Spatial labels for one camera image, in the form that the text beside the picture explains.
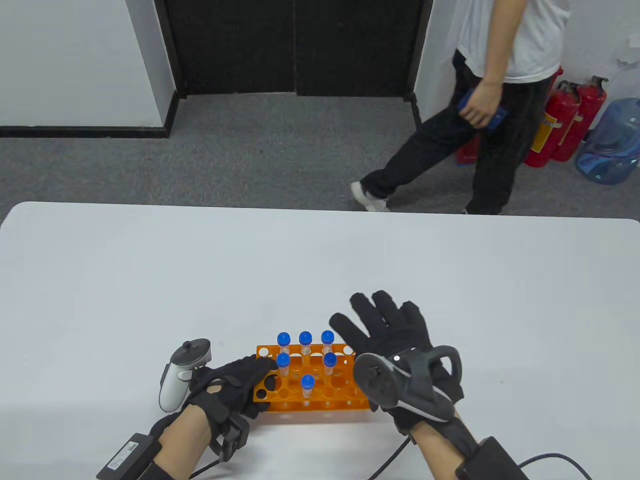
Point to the plain red fire extinguisher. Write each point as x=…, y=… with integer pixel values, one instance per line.
x=592, y=105

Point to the person's left hand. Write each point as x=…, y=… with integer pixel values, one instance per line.
x=235, y=385

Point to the blue phone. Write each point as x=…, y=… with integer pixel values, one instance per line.
x=501, y=120

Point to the person's right forearm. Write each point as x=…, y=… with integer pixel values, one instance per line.
x=440, y=460

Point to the red fire extinguisher cabinet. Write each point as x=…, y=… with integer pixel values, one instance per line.
x=467, y=152

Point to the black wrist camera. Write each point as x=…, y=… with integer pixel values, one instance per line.
x=232, y=440

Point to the orange test tube rack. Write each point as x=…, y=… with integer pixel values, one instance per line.
x=342, y=395

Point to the black double door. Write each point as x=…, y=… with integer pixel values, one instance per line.
x=295, y=45

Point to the red extinguisher yellow label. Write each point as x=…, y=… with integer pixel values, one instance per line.
x=555, y=135

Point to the person's right hand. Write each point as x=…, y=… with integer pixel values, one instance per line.
x=390, y=325

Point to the white wall plug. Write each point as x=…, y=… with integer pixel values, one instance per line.
x=627, y=50

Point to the person's left forearm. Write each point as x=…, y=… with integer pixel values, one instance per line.
x=185, y=445

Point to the blue water jug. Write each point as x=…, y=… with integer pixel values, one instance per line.
x=612, y=140

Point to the blue-capped clear test tube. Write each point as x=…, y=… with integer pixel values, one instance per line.
x=307, y=382
x=305, y=337
x=327, y=336
x=283, y=338
x=329, y=358
x=283, y=359

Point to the black labelled sensor box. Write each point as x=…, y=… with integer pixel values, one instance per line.
x=125, y=457

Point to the black forearm box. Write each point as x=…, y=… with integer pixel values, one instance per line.
x=492, y=460

